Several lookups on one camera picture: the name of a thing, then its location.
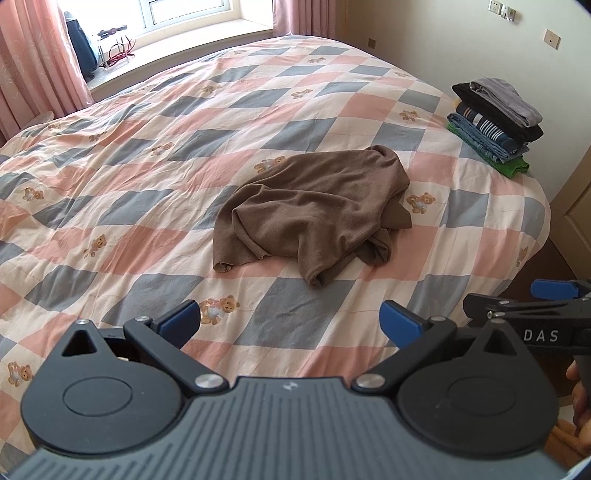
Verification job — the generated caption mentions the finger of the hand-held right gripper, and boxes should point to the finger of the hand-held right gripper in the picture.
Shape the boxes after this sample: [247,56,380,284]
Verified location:
[531,279,591,301]
[464,294,591,319]

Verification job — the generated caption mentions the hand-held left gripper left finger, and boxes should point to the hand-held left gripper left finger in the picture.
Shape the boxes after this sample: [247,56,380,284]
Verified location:
[60,300,232,398]

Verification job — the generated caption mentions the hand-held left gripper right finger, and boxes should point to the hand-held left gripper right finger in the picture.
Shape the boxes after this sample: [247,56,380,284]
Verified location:
[352,300,527,397]

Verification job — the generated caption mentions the brown sweater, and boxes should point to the brown sweater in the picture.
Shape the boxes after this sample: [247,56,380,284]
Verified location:
[212,144,413,289]

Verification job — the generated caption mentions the person's right hand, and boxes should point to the person's right hand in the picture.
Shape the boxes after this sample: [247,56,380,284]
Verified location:
[567,361,591,437]

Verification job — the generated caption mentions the wooden door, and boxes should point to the wooden door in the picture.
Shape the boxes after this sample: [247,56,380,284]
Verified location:
[549,152,591,296]

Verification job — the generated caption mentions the folded green garment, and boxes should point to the folded green garment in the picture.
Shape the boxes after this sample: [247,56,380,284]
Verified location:
[446,121,530,180]

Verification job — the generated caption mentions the checkered bear print quilt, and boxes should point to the checkered bear print quilt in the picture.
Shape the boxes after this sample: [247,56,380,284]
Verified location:
[0,34,552,467]

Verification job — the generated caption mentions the folded blue garment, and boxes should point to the folded blue garment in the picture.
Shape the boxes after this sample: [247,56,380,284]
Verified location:
[447,114,522,163]

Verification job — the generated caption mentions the folded striped navy garment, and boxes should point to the folded striped navy garment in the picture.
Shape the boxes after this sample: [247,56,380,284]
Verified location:
[455,105,531,155]

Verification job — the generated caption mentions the folded black garment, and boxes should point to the folded black garment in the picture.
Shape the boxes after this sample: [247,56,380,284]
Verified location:
[451,82,544,143]

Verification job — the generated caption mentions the folded grey garment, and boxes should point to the folded grey garment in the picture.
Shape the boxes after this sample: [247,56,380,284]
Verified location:
[470,78,543,126]

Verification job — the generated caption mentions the windowsill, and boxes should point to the windowsill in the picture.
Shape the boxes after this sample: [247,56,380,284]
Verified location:
[85,18,275,104]

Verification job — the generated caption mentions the dark blue bag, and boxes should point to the dark blue bag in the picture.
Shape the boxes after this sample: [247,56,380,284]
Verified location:
[65,11,100,84]

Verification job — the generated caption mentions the wide pink curtain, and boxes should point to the wide pink curtain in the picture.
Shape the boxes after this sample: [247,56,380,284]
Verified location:
[0,0,95,144]

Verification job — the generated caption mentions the window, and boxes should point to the window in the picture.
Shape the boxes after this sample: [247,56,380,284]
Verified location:
[58,0,274,35]

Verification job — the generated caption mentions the narrow pink curtain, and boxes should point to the narrow pink curtain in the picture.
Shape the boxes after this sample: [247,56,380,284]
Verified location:
[272,0,345,38]

